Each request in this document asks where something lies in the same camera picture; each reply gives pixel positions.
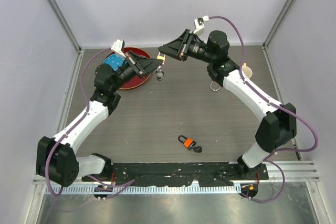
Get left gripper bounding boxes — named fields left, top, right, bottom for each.
left=111, top=51, right=163, bottom=92

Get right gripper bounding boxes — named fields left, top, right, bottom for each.
left=158, top=30, right=215, bottom=65

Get small brass padlock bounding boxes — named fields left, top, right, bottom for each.
left=156, top=52, right=166, bottom=65

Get panda keychain with keys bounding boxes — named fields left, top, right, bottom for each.
left=155, top=67, right=164, bottom=81

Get orange black padlock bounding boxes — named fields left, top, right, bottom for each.
left=178, top=135, right=196, bottom=151

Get black keys of orange padlock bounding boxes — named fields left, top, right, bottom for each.
left=192, top=146, right=202, bottom=153

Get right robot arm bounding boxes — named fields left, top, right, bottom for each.
left=159, top=29, right=297, bottom=179

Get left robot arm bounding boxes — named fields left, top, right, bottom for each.
left=36, top=51, right=164, bottom=187

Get blue dotted plate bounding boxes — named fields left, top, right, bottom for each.
left=103, top=53, right=125, bottom=71

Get large brass padlock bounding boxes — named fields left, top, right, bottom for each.
left=209, top=81, right=221, bottom=92

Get beige mug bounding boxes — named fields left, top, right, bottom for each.
left=241, top=62, right=253, bottom=79

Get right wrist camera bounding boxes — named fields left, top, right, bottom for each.
left=193, top=15, right=209, bottom=35

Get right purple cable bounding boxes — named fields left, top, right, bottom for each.
left=208, top=15, right=320, bottom=204

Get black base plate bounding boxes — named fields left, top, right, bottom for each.
left=95, top=162, right=269, bottom=187

